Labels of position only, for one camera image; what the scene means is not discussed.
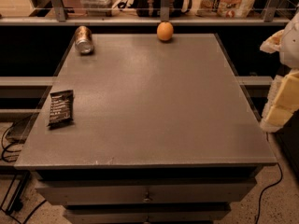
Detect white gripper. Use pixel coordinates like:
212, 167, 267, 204
260, 30, 299, 133

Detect black rxbar chocolate wrapper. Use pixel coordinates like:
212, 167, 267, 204
49, 90, 74, 127

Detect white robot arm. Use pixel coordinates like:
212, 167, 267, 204
260, 14, 299, 133

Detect orange soda can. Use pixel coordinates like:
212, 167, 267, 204
75, 26, 93, 54

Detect colourful snack bag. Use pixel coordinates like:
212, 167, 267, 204
196, 0, 255, 18

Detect orange fruit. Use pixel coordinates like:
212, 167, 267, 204
157, 21, 174, 41

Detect grey drawer cabinet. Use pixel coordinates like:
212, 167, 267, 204
16, 34, 276, 210

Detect top drawer with knob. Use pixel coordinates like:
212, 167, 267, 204
36, 178, 256, 206

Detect black backpack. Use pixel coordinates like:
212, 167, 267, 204
132, 0, 192, 17

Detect lower drawer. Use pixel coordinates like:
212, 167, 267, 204
64, 204, 231, 224

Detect black cable on right floor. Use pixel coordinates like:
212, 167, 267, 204
253, 162, 284, 224

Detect metal shelf rail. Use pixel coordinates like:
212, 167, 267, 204
0, 0, 298, 26

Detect black cables on left floor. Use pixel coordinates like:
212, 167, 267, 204
0, 114, 48, 224

